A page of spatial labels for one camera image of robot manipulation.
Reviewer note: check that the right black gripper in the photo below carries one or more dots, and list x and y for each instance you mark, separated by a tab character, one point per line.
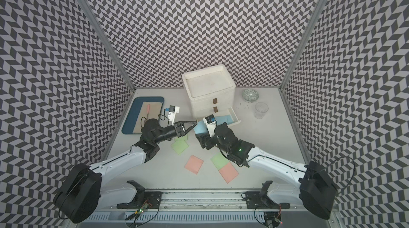
205	140

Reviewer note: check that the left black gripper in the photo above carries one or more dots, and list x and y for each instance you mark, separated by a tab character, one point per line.
183	131

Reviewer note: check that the blue sticky note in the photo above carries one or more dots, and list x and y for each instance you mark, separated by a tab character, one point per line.
200	128
224	119

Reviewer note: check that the white bottom drawer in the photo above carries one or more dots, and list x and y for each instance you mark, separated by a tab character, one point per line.
229	111

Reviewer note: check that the white drawer cabinet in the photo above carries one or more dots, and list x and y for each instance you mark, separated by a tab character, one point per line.
210	90

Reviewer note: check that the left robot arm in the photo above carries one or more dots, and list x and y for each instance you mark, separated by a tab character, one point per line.
84	189

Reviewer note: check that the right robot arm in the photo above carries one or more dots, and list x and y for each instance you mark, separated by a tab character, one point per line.
304	184

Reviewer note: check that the green sticky note upper left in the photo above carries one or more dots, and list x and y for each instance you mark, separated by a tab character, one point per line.
182	138

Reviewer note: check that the green sticky note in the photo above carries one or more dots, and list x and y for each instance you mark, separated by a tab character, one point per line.
219	161
179	146
182	138

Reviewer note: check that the green sticky note lower left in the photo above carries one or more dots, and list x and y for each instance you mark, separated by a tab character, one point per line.
179	146

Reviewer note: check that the green sticky note centre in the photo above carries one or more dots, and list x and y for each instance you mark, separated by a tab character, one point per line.
219	161

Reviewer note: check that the pink sticky note left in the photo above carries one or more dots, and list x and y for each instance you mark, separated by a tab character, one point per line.
194	164

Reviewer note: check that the pink sticky note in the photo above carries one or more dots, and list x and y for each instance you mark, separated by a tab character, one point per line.
194	164
228	173

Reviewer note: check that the pink sticky note bottom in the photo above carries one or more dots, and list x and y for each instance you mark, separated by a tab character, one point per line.
228	173

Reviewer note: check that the beige mat on tray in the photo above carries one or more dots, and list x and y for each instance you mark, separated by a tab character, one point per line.
155	110

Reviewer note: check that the blue tray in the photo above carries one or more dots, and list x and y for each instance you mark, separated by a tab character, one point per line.
132	122

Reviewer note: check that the clear plastic cup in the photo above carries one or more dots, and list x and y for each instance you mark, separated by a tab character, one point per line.
260	110

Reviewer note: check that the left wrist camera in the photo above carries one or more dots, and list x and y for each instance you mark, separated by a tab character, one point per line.
171	113

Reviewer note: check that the pink handled spoon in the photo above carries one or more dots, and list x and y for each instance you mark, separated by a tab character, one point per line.
148	111

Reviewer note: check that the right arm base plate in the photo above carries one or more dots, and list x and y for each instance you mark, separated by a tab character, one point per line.
255	200

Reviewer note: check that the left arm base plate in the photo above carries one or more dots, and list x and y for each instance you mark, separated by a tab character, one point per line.
152	198

